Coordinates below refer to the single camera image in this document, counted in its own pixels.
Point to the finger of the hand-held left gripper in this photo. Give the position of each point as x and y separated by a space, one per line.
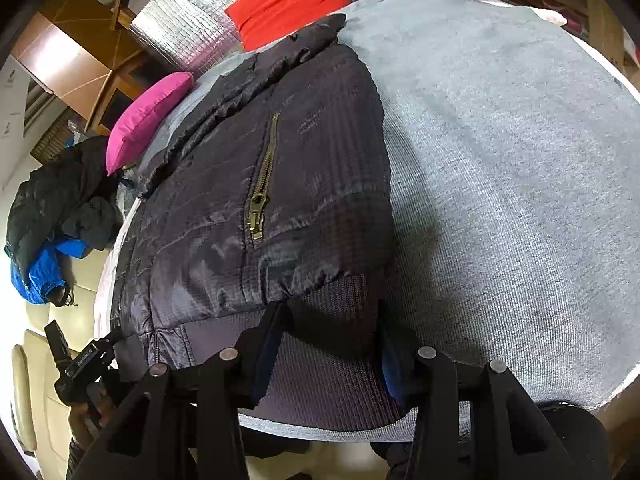
110 347

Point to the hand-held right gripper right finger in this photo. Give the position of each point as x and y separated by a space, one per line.
392 380

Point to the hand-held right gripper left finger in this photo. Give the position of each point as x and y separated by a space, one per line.
265 365

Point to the dark navy quilted jacket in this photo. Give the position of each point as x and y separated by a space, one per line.
310 170

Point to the person's left forearm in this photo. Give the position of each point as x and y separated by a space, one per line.
75 457

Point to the person's left hand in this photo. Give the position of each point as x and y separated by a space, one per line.
85 422

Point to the cream sofa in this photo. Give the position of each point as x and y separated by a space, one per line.
45 340

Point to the blue jacket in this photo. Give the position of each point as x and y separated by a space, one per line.
42 275

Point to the pile of dark coats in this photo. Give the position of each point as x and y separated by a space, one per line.
55 195

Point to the grey blanket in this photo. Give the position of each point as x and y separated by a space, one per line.
500 185

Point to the pink pillow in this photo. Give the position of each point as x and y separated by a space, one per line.
145 115

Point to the wooden cabinet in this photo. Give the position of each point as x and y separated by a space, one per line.
70 55

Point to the silver insulation mat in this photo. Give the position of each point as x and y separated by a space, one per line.
190 20

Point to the red-orange pillow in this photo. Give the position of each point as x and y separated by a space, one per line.
285 0

